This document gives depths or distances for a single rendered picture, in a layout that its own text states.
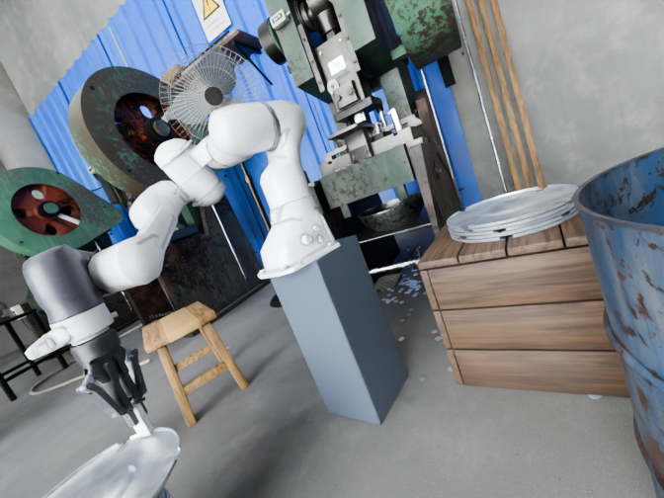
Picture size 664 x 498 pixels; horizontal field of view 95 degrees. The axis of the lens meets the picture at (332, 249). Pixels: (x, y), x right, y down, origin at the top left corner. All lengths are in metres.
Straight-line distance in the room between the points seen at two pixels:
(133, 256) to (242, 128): 0.34
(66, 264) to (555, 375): 1.00
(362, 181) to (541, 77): 1.66
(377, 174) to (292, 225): 0.65
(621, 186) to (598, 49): 2.20
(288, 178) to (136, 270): 0.37
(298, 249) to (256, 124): 0.29
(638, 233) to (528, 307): 0.46
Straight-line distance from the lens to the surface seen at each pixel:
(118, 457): 0.85
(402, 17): 1.29
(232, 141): 0.72
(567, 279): 0.73
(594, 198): 0.51
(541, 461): 0.77
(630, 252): 0.35
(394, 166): 1.27
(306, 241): 0.69
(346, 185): 1.34
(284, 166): 0.74
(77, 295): 0.74
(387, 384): 0.90
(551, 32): 2.71
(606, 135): 2.73
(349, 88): 1.46
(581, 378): 0.86
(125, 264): 0.72
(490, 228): 0.76
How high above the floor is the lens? 0.59
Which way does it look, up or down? 11 degrees down
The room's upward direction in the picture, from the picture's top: 21 degrees counter-clockwise
